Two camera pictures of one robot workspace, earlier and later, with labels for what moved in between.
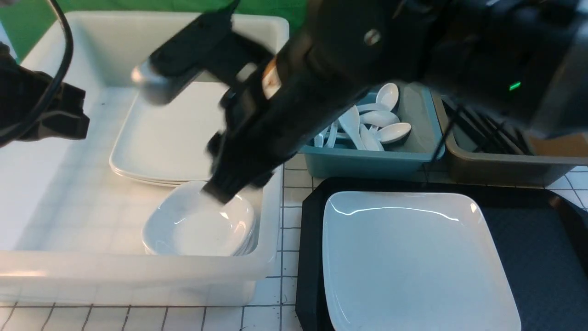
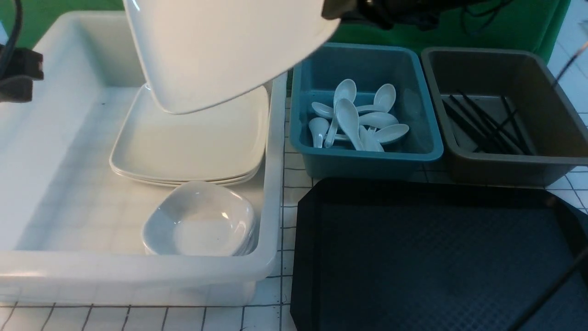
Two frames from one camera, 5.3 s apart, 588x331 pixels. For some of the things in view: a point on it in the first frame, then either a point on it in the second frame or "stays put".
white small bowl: [216, 238] stays put
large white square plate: [413, 261] -> [195, 53]
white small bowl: [185, 219] stays put
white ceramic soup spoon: [350, 120] stays put
